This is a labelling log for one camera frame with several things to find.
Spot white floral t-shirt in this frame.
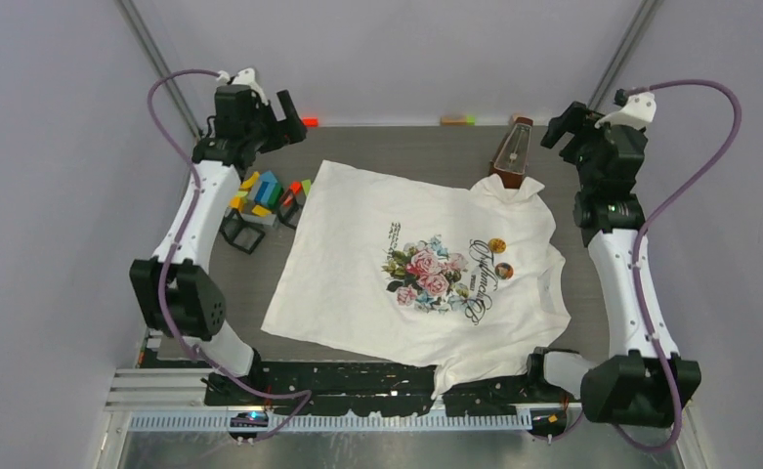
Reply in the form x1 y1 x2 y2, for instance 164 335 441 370
262 161 571 393

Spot brown wooden metronome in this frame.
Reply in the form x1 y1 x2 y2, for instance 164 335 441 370
488 114 533 190

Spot black square frame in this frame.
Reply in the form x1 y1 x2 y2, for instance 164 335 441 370
276 191 304 231
219 209 266 255

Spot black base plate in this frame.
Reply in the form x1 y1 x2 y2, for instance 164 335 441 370
201 362 579 417

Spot yellow arch block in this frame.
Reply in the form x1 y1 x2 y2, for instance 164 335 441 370
239 171 261 191

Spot tan and green block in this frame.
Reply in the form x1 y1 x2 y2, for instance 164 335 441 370
440 115 476 126

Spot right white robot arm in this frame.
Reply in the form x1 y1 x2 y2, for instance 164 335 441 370
524 92 701 428

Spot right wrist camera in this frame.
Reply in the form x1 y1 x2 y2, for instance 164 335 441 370
594 89 657 130

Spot aluminium front rail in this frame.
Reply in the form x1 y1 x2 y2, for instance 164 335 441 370
106 351 700 439

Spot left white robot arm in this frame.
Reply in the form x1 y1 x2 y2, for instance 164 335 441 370
129 84 307 405

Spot light blue block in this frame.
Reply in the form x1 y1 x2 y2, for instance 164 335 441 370
249 171 283 209

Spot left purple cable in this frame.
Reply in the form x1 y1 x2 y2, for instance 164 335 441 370
147 68 315 444

